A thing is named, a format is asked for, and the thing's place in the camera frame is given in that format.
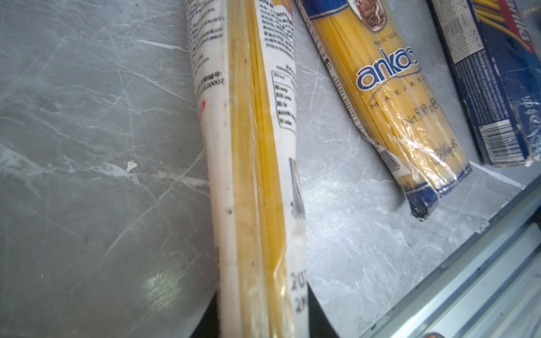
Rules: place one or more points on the red spaghetti bag white label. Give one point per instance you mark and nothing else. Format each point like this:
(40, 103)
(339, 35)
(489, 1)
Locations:
(244, 70)

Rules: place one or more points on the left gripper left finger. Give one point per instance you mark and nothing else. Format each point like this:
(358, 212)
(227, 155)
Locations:
(209, 326)

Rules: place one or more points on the Ankara yellow blue spaghetti bag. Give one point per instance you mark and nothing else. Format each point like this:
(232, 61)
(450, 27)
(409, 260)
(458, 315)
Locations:
(381, 82)

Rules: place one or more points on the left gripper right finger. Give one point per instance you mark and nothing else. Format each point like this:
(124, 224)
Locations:
(319, 325)

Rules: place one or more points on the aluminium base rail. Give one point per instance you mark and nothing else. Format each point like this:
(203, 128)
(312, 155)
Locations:
(490, 287)

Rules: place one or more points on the blue Barilla spaghetti box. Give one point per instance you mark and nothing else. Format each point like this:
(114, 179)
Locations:
(496, 71)

